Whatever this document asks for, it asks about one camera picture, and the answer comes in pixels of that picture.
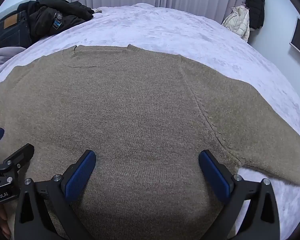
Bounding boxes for tan knit sweater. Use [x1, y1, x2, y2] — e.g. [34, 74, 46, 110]
[0, 46, 300, 239]

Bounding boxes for person's left hand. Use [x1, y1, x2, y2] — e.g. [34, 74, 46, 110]
[0, 204, 12, 239]

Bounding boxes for dark blue jeans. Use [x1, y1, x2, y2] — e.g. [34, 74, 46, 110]
[0, 11, 32, 48]

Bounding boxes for black jacket on bed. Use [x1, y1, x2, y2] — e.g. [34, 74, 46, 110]
[17, 0, 95, 42]

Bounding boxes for lavender plush bed blanket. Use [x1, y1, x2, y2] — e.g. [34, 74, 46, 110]
[0, 3, 300, 240]

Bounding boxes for cream puffer jacket hanging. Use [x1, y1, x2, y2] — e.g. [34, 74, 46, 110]
[222, 5, 250, 42]

